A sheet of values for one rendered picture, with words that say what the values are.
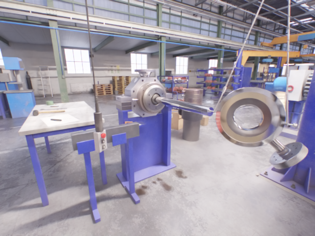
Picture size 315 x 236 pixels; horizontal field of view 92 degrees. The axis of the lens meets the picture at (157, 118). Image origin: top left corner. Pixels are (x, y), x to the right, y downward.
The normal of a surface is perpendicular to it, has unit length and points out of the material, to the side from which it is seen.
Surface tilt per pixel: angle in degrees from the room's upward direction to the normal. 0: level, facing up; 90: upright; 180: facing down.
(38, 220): 0
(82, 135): 90
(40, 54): 90
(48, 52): 90
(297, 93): 90
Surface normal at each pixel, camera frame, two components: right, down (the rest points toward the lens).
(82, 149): 0.54, 0.22
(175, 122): -0.59, 0.22
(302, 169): -0.83, 0.15
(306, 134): -0.98, 0.05
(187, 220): 0.00, -0.96
